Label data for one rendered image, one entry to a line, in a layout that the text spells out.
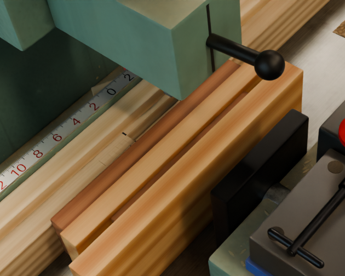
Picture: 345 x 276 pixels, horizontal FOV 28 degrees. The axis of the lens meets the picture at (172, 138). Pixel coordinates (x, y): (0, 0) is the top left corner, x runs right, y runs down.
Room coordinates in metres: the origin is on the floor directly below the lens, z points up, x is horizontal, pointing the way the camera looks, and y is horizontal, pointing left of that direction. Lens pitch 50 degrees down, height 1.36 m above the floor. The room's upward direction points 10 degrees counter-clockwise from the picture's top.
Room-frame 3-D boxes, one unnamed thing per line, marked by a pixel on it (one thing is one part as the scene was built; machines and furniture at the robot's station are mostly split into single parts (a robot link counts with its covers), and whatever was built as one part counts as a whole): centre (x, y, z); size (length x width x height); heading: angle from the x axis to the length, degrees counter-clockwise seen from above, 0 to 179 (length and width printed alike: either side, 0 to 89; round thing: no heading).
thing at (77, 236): (0.33, 0.00, 0.93); 0.22 x 0.02 x 0.06; 130
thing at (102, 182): (0.34, 0.01, 0.92); 0.20 x 0.02 x 0.05; 130
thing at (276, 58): (0.33, -0.06, 1.04); 0.06 x 0.02 x 0.02; 40
